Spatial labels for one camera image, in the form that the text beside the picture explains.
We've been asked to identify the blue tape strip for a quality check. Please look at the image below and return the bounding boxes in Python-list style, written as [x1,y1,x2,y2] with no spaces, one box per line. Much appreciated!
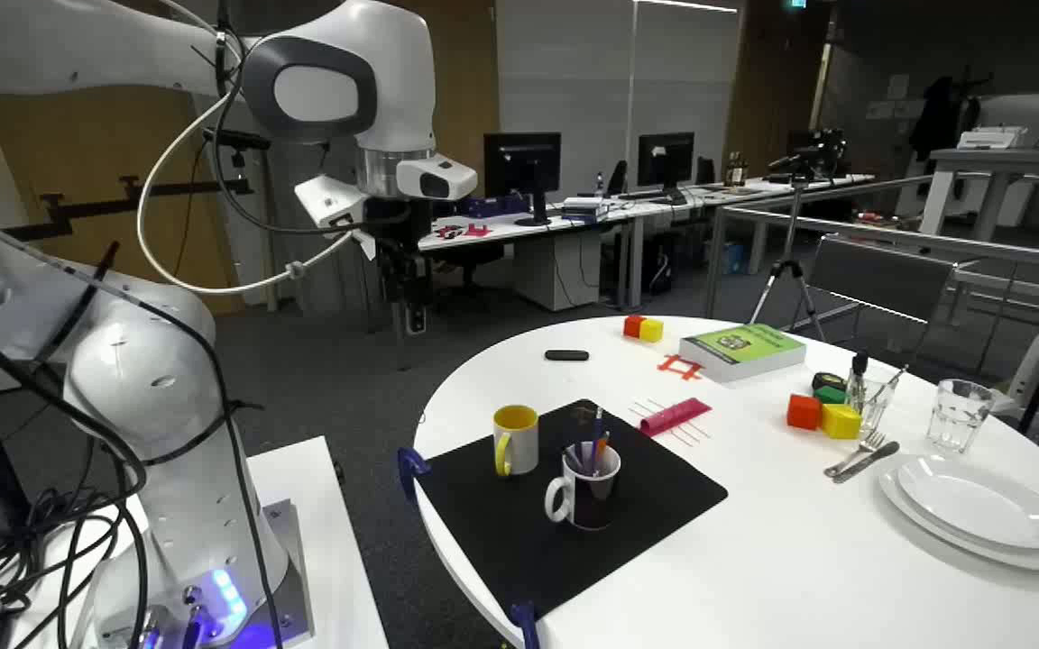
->
[392,444,431,496]
[510,601,545,649]

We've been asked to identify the grey chair back panel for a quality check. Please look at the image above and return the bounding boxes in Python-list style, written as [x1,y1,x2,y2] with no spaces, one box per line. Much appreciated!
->
[804,232,959,332]

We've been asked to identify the black and white mug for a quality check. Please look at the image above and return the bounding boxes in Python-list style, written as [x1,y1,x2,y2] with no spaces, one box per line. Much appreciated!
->
[542,444,625,533]

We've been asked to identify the long white office desk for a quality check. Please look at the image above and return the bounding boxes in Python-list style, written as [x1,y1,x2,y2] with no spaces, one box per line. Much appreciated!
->
[417,168,882,318]

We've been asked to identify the red and yellow blocks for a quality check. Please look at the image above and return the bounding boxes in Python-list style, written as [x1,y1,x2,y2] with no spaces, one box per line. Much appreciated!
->
[783,389,825,432]

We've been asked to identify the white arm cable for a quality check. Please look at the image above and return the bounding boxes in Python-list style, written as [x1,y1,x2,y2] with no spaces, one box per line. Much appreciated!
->
[130,65,368,299]

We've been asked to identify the large white plate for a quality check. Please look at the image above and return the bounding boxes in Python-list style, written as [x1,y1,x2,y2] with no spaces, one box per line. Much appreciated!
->
[872,460,1039,577]

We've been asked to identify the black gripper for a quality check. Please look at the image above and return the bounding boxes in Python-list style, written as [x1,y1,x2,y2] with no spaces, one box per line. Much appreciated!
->
[361,193,442,338]

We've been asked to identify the silver fork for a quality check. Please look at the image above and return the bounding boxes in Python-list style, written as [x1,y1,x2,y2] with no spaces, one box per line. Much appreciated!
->
[818,440,887,483]

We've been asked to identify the silver knife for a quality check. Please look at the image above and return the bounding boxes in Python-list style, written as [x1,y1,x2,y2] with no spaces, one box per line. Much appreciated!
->
[833,437,906,485]

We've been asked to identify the large yellow cube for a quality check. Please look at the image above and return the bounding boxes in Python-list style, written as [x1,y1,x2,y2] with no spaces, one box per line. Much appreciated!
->
[818,399,867,444]

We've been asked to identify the empty clear glass tumbler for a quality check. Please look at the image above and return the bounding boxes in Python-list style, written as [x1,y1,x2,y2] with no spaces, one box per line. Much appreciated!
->
[929,376,995,459]

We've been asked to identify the white side desk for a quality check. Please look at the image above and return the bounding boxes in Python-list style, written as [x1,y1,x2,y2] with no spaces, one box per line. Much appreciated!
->
[917,140,1039,237]

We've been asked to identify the grey metal railing frame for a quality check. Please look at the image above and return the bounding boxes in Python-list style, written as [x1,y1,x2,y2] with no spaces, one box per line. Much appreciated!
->
[703,168,1039,322]

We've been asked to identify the pink flat ruler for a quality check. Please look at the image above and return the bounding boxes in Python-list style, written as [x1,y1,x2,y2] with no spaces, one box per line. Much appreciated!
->
[635,393,715,440]

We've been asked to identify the black marker in glass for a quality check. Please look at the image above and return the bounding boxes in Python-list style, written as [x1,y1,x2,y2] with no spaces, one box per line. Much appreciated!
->
[849,350,871,414]

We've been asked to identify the black camera tripod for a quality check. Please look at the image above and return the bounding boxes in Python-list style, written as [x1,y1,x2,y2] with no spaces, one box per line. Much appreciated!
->
[747,192,829,341]

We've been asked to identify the small white plate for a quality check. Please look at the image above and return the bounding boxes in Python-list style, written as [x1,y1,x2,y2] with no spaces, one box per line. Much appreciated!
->
[892,450,1039,555]

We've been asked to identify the yellow and white mug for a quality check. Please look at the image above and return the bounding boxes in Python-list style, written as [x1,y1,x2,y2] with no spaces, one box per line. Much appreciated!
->
[492,399,542,481]

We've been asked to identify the black computer monitor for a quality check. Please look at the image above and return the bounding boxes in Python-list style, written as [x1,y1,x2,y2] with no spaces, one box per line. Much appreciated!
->
[635,130,699,204]
[481,130,568,232]

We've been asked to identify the green book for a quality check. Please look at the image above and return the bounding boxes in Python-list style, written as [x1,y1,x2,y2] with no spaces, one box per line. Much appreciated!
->
[676,322,811,386]

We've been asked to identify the red plastic frame piece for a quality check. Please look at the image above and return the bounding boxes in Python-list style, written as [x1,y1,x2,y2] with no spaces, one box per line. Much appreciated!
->
[658,350,709,386]

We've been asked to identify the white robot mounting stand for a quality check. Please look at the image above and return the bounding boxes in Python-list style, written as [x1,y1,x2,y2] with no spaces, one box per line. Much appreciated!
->
[0,432,392,649]

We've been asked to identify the clear glass holding utensils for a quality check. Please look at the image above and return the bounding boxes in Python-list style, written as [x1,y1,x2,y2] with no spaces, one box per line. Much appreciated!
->
[857,380,906,444]

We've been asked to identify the black rectangular mat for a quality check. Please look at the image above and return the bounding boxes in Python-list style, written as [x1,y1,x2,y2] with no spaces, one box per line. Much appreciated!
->
[405,395,732,620]

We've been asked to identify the black cable bundle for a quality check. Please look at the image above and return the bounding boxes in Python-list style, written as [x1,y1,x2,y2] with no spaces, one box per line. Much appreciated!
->
[0,473,153,649]

